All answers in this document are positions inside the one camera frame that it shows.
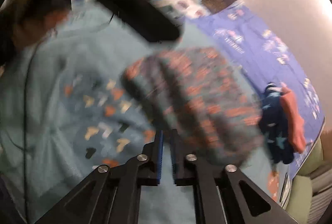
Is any green cushion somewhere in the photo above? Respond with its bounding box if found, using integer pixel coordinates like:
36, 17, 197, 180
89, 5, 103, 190
285, 138, 330, 218

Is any blue tree-print blanket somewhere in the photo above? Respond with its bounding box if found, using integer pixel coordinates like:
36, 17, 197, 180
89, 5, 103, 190
192, 0, 325, 177

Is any floral teal orange garment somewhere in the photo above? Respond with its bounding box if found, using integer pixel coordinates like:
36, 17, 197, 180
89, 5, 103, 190
122, 47, 263, 166

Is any teal patterned bedspread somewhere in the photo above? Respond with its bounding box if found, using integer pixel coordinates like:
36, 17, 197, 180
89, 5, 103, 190
1, 0, 280, 223

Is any folded red garment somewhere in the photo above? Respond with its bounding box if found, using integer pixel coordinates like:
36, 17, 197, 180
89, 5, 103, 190
280, 87, 306, 154

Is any navy star-pattern garment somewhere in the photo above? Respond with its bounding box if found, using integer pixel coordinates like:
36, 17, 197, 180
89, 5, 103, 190
258, 82, 294, 164

